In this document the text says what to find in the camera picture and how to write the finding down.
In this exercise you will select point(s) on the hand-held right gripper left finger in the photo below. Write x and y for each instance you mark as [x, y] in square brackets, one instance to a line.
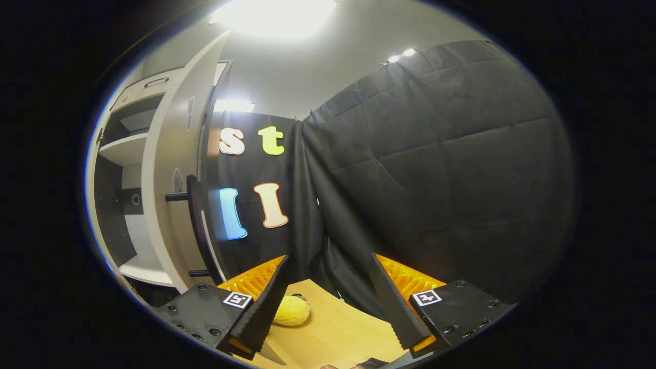
[266, 307]

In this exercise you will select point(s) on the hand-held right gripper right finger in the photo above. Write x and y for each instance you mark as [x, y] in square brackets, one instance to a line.
[394, 307]

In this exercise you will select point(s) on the grey cabinet door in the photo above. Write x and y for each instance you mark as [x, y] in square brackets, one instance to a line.
[159, 179]

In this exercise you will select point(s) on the white and grey cabinet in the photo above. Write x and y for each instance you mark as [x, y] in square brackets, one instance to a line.
[128, 148]

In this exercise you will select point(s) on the white cabinet drawer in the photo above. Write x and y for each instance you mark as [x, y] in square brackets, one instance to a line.
[138, 92]

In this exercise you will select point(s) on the yellow plush toy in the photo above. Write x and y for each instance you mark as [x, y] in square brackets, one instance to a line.
[293, 311]

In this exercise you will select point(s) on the black backdrop cloth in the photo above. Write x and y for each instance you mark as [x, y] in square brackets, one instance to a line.
[435, 179]

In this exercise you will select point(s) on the small ceiling light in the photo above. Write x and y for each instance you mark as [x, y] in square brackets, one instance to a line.
[403, 55]
[233, 106]

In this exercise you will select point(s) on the large ceiling light panel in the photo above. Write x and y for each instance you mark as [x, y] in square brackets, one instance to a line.
[274, 15]

